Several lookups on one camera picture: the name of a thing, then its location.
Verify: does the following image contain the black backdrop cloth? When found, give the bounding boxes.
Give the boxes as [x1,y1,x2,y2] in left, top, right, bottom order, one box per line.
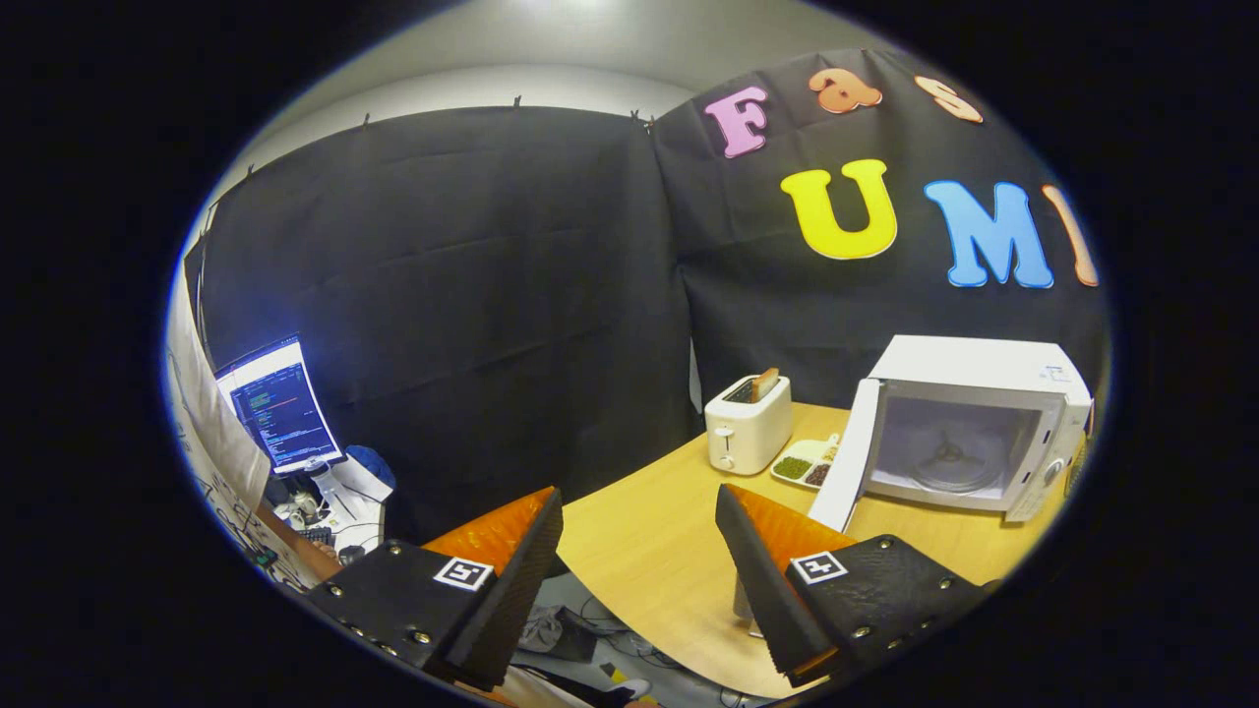
[182,44,1112,547]

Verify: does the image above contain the computer monitor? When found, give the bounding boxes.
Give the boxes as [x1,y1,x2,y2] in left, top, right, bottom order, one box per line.
[214,334,347,478]

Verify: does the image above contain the cream toaster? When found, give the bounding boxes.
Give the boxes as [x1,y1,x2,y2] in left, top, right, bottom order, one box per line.
[704,374,794,477]

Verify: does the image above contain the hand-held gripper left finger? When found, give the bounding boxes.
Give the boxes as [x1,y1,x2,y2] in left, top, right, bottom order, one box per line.
[307,486,566,692]

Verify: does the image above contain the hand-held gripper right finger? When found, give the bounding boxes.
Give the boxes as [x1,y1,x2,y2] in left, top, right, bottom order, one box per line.
[715,483,989,689]

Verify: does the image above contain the blue fabric object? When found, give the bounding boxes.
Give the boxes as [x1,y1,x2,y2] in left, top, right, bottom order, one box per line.
[344,444,397,491]

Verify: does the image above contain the white microwave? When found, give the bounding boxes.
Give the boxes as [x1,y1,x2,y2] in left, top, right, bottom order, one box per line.
[807,334,1095,534]

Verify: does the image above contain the white divided bean dish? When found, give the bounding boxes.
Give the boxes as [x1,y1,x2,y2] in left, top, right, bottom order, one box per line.
[770,434,842,491]

